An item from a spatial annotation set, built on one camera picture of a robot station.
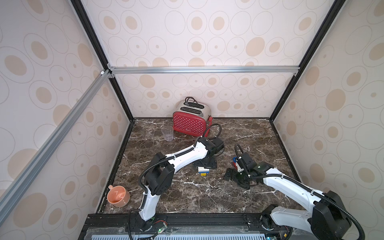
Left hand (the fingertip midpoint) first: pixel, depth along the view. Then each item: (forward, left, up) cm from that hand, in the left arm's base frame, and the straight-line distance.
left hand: (211, 168), depth 84 cm
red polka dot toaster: (+31, +11, +9) cm, 34 cm away
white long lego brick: (0, +6, -1) cm, 6 cm away
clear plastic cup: (+31, +29, -6) cm, 43 cm away
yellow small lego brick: (0, +4, -7) cm, 8 cm away
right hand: (-6, -12, -3) cm, 13 cm away
